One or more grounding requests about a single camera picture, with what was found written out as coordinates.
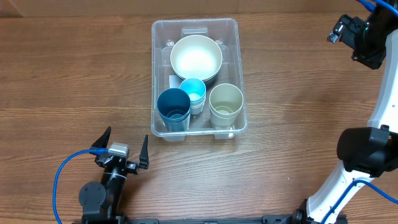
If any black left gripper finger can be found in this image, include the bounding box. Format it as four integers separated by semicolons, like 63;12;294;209
139;134;149;169
91;126;111;149

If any blue tall cup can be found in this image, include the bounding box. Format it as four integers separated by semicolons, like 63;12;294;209
162;113;190;132
157;88;191;123

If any blue tall cup front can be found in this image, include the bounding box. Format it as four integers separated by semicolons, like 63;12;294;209
157;88;191;123

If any grey small cup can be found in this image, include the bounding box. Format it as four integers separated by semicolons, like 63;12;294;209
191;105;204;115

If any mint green small cup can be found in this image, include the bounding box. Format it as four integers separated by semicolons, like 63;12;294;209
191;96;206;105

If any light blue small cup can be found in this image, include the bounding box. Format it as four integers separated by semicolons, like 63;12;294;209
180;78;206;102

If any cream tall cup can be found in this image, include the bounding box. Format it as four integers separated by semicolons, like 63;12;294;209
209;83;244;118
210;112;238;129

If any dark blue bowl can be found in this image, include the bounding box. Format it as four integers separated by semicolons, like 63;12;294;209
174;68;220;85

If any cream bowl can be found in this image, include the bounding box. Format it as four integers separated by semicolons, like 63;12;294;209
170;35;223;82

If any pink small cup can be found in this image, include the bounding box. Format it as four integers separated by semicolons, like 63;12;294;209
191;100;205;108

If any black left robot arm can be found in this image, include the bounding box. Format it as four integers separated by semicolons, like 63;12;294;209
78;127;149;224

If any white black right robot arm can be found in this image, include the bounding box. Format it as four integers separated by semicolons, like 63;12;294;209
282;0;397;223

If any white label in container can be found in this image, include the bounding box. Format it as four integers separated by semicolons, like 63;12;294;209
169;75;183;88

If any clear plastic storage container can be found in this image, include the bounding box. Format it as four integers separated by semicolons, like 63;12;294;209
150;18;248;141

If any left blue cable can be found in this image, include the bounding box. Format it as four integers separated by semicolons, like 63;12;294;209
52;147;109;224

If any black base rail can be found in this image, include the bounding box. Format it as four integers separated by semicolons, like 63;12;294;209
72;213;348;224

